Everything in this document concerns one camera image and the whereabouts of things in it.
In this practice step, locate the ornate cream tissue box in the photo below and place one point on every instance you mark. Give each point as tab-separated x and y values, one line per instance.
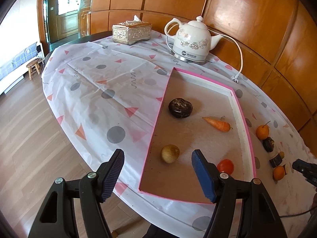
131	31

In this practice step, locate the blue plaid sofa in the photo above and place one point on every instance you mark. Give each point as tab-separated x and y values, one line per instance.
12	71

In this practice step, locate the yellowish round potato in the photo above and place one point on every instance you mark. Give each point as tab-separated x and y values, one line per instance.
170	153

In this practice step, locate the large orange mandarin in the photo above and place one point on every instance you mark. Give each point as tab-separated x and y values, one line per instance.
279	173

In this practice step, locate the red tomato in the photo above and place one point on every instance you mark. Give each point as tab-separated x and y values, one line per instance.
226	166

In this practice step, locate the wooden door with window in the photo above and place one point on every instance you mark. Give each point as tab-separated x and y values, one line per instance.
60	19

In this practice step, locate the pink rimmed shallow tray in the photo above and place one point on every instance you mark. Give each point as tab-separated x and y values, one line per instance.
177	181

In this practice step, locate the small orange carrot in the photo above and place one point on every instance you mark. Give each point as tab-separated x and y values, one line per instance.
218	124

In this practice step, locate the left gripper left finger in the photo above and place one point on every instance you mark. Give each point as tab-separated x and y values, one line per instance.
56	216

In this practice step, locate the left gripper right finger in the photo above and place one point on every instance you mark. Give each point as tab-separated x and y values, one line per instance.
258	217

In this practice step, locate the small wooden stool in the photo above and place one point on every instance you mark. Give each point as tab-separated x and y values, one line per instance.
33	64

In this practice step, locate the stemmed orange mandarin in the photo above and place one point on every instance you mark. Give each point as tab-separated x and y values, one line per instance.
262	131

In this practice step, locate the white ceramic electric kettle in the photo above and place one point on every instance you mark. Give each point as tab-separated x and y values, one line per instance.
192	41

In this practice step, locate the large dark brown chestnut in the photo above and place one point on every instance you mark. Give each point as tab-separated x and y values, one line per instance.
180	108

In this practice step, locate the patterned white tablecloth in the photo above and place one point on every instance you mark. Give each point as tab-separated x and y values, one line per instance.
107	96

